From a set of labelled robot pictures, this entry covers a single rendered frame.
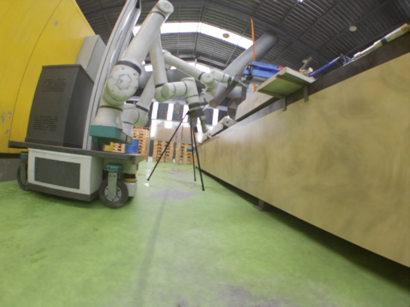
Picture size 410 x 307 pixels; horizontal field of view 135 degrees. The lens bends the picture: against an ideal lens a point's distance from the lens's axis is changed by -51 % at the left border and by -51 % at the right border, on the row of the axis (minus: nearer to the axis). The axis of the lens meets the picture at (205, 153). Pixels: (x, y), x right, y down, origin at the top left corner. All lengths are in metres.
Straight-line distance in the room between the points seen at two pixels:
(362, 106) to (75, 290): 1.00
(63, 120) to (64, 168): 0.29
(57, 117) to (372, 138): 1.48
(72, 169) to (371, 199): 1.29
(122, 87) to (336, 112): 0.93
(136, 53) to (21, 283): 1.00
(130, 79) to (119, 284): 0.79
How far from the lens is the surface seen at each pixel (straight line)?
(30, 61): 1.78
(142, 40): 1.01
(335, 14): 11.64
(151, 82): 1.66
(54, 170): 1.07
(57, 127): 1.16
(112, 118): 0.98
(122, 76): 0.85
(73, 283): 0.51
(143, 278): 0.52
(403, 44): 0.72
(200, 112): 1.05
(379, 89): 0.70
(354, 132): 0.72
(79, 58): 2.31
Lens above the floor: 0.34
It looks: 2 degrees up
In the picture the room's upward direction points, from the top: 6 degrees clockwise
